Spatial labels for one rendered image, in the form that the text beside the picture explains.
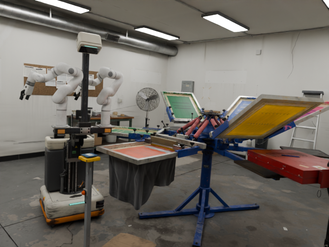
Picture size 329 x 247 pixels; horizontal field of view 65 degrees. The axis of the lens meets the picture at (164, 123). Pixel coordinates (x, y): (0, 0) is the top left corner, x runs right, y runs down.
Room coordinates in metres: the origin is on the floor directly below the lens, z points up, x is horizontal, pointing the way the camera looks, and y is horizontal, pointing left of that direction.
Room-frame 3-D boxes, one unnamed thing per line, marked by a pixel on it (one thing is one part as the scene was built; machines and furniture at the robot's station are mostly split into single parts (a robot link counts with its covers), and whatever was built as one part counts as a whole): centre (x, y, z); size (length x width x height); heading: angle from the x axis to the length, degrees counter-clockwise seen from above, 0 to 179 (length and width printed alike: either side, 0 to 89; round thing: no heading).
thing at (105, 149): (2.43, 0.14, 0.97); 0.79 x 0.58 x 0.04; 138
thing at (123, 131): (3.40, 0.31, 1.05); 1.08 x 0.61 x 0.23; 78
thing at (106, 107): (2.69, 0.63, 1.37); 0.13 x 0.10 x 0.16; 156
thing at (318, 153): (3.06, -1.23, 0.91); 1.34 x 0.40 x 0.08; 78
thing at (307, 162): (1.85, -1.00, 1.06); 0.61 x 0.46 x 0.12; 18
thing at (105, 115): (2.71, 0.63, 1.21); 0.16 x 0.13 x 0.15; 33
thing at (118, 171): (2.21, 0.33, 0.74); 0.45 x 0.03 x 0.43; 48
